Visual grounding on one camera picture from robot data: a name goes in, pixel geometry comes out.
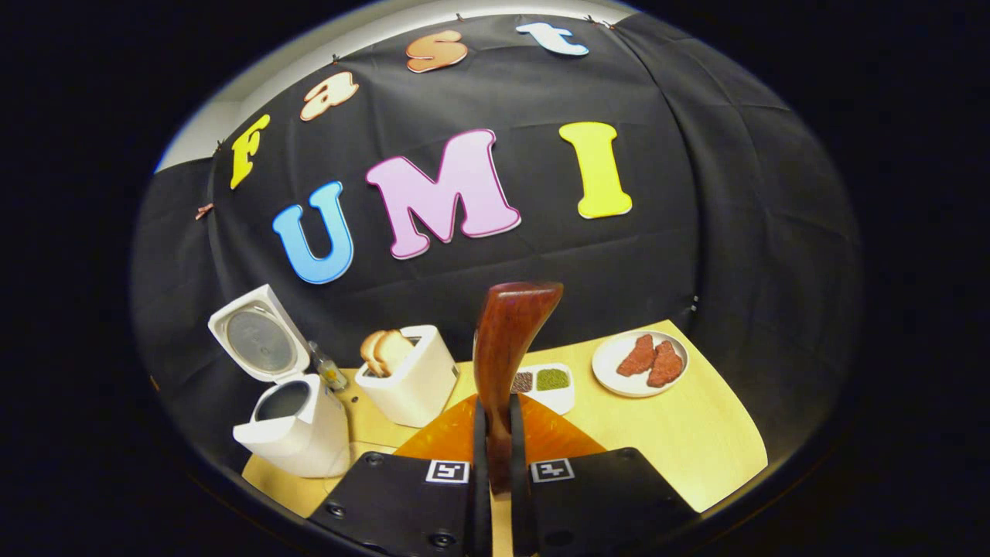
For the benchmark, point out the white divided grain dish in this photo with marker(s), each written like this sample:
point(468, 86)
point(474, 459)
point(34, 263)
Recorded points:
point(551, 381)

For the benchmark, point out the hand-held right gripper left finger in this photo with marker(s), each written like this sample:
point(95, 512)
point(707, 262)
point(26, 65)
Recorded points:
point(402, 503)

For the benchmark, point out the white round plate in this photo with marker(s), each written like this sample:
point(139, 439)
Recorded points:
point(611, 375)

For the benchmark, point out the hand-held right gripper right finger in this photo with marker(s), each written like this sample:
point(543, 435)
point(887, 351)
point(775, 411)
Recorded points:
point(588, 503)

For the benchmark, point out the black backdrop cloth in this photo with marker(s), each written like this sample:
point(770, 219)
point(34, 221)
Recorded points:
point(735, 232)

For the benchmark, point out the red meat piece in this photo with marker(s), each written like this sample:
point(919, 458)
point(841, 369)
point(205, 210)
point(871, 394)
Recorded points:
point(636, 356)
point(665, 365)

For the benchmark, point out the small glass bottle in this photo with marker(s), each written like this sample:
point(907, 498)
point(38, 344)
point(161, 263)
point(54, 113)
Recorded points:
point(329, 371)

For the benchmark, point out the brown wooden spoon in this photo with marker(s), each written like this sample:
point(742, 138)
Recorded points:
point(510, 325)

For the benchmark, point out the white rice cooker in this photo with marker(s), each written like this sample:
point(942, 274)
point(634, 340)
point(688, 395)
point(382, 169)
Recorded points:
point(302, 433)

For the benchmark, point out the toasted bread slice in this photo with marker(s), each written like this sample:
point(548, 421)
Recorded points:
point(373, 352)
point(396, 348)

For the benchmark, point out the red cloth clip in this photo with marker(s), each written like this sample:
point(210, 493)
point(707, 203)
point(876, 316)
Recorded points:
point(204, 211)

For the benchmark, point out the white toaster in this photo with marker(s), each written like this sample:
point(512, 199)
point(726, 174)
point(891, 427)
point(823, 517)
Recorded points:
point(418, 387)

